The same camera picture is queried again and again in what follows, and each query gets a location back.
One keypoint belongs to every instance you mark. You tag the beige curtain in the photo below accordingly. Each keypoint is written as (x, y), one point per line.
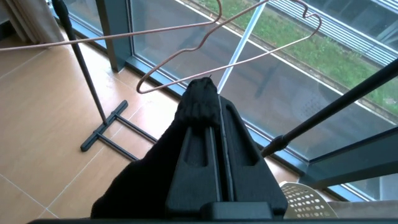
(31, 18)

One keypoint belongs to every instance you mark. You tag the white laundry basket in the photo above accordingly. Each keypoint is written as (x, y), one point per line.
(304, 202)

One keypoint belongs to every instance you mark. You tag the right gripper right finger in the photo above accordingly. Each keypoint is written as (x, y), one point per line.
(248, 186)

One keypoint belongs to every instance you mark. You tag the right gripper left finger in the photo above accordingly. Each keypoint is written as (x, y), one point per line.
(186, 186)

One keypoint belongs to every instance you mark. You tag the window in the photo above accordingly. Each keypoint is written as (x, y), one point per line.
(280, 93)

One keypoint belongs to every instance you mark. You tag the black clothes rack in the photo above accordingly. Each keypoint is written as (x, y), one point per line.
(342, 101)

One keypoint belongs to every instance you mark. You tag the black garment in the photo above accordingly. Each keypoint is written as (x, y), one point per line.
(140, 186)

